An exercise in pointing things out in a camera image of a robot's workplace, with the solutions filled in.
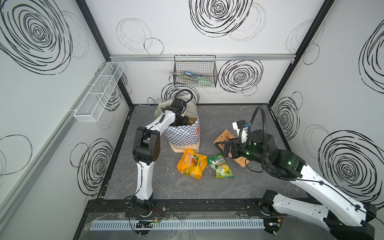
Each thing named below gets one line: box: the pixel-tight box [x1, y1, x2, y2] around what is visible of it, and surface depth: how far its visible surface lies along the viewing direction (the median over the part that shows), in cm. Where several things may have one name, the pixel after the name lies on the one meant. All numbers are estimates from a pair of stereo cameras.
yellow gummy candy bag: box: [177, 148, 208, 180], surface depth 84 cm
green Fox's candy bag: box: [207, 153, 235, 179], surface depth 84 cm
